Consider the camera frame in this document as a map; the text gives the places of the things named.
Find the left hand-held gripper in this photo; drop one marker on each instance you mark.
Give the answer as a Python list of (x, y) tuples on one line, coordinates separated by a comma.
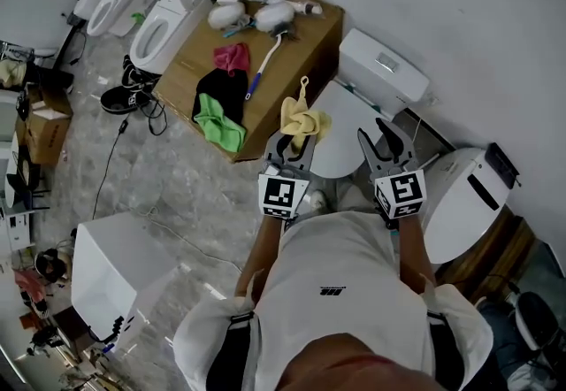
[(278, 197)]

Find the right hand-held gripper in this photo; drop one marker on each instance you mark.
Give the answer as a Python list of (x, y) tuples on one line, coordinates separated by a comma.
[(404, 192)]

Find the yellow cleaning cloth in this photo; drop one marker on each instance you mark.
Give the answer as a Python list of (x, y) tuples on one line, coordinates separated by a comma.
[(303, 121)]

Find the white toilet lid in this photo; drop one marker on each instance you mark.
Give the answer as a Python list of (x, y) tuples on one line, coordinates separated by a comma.
[(345, 132)]

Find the person's right forearm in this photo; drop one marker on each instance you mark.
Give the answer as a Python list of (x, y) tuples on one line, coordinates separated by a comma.
[(413, 247)]

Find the person's left forearm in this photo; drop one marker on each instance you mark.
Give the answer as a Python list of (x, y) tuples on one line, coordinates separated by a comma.
[(258, 256)]

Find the white toilet with square tank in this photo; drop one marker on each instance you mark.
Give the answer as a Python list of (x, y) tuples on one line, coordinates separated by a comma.
[(380, 71)]

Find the white smart toilet black panel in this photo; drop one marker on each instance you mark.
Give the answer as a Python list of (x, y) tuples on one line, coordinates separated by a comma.
[(460, 208)]

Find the person's white shoe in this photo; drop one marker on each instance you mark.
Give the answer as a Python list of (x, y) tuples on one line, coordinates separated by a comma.
[(318, 200)]

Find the person's grey trousers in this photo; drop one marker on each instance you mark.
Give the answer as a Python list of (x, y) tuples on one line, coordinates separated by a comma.
[(354, 199)]

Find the green cloth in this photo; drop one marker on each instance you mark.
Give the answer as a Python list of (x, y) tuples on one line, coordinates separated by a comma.
[(221, 128)]

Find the large cardboard box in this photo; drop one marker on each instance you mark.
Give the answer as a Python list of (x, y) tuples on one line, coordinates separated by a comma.
[(283, 71)]

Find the black cloth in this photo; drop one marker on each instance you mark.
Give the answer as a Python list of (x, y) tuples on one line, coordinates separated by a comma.
[(225, 88)]

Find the red cloth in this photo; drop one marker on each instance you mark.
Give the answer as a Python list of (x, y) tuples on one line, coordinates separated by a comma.
[(232, 57)]

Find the person's white shirt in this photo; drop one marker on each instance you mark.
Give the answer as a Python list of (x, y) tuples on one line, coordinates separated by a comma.
[(336, 256)]

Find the white round scrubber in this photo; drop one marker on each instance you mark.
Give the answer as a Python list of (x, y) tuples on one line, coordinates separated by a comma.
[(274, 17), (225, 15)]

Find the wooden platform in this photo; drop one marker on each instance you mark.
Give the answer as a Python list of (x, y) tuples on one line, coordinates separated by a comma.
[(486, 256)]

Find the white rectangular basin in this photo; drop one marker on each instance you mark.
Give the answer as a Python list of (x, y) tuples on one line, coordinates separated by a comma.
[(110, 270)]

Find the grey bucket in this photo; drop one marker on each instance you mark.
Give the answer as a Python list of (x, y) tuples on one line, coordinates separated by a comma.
[(544, 320)]

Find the small cardboard box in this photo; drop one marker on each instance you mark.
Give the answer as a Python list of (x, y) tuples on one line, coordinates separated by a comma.
[(46, 132)]

